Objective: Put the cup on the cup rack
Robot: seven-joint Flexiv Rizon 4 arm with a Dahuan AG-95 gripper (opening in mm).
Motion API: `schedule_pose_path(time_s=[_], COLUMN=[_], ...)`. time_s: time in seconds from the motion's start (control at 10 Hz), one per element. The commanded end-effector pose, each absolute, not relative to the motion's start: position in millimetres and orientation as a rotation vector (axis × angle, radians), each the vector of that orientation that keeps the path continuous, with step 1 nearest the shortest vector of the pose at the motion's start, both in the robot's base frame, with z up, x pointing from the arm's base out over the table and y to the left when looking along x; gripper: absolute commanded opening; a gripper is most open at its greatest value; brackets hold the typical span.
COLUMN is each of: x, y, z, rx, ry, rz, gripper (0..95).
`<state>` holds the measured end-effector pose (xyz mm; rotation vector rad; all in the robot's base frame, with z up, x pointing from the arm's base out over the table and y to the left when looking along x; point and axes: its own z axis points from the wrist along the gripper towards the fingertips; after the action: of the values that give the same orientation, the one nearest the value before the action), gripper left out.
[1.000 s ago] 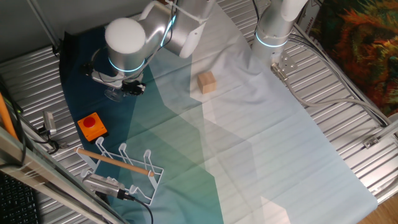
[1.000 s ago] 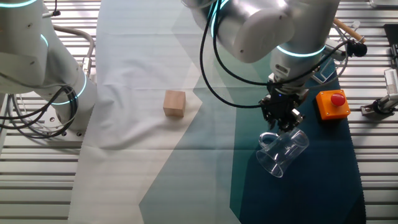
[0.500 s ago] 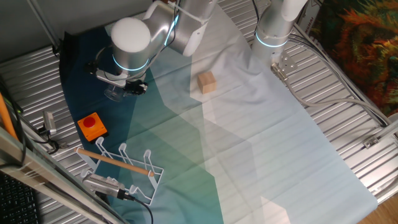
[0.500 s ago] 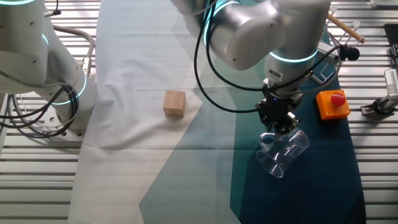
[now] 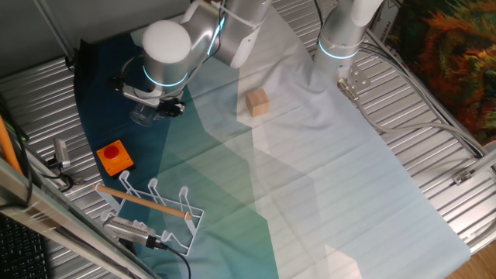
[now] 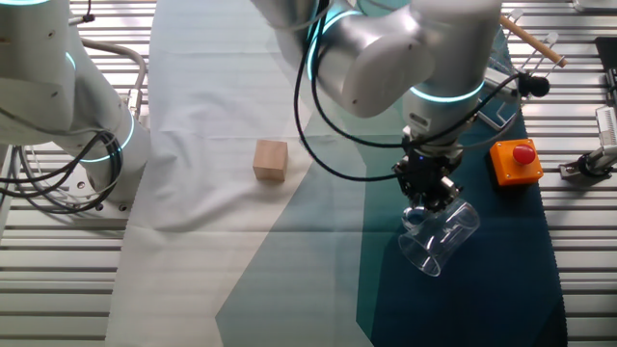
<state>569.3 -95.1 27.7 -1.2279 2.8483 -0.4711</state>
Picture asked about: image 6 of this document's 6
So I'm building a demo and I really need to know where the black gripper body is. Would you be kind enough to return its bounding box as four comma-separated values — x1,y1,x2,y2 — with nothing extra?
404,152,463,192

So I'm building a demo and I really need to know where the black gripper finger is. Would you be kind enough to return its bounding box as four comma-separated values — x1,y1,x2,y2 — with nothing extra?
426,176,462,213
392,161,423,208

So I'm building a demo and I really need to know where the clear glass mug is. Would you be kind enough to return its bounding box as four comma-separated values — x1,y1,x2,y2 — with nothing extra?
397,198,481,278

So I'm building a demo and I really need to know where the wooden rack rod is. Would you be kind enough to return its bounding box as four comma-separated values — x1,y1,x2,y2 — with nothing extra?
499,13,569,67

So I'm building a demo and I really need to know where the orange emergency stop button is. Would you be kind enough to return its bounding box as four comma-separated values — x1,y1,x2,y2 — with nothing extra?
489,138,545,192

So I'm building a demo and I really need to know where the wooden cube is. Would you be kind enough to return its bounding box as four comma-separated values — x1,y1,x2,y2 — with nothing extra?
253,139,289,183

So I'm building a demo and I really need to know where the blue green white tablecloth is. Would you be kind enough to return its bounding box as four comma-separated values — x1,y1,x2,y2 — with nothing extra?
104,0,569,347

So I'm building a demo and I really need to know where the metal base mounting plate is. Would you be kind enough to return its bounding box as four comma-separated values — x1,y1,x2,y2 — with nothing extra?
67,158,131,213

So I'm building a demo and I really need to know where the white wire cup rack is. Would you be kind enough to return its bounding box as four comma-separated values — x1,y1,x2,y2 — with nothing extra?
476,9,560,131

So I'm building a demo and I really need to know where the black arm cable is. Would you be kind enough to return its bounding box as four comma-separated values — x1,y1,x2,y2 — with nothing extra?
308,0,524,149
292,0,404,183

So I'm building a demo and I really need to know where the silver finned camera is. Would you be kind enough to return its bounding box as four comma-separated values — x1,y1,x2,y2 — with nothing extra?
595,105,617,147

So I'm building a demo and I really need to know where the grey corrugated hose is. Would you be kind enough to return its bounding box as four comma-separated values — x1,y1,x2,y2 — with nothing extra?
79,38,148,121

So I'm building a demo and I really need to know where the robot base cable bundle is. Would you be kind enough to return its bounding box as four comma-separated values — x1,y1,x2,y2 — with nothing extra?
0,129,124,216

